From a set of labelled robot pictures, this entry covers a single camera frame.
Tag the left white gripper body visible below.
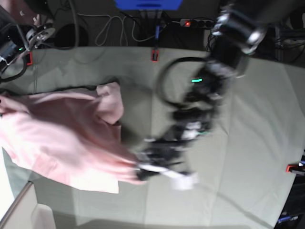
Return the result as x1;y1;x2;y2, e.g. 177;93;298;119
135;138;199;191

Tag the pink t-shirt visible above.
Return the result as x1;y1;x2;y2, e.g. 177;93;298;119
0;83;140;194

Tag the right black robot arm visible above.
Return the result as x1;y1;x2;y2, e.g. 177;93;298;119
0;0;55;83

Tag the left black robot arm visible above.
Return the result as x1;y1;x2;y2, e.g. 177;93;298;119
136;0;303;190

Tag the middle red black clamp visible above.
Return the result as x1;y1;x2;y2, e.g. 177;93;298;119
151;25;160;62

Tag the red black clamp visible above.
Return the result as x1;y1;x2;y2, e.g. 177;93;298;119
25;52;33;66
151;25;160;62
286;161;305;176

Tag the right red black clamp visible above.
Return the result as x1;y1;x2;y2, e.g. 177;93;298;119
286;161;305;176

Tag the black power strip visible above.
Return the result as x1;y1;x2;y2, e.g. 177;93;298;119
180;19;214;30

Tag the blue box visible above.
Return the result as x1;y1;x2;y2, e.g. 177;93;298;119
114;0;183;10

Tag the left red black clamp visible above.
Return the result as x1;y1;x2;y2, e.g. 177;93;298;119
25;52;33;66

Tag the white cable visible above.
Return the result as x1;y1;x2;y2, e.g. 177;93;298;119
76;13;155;46

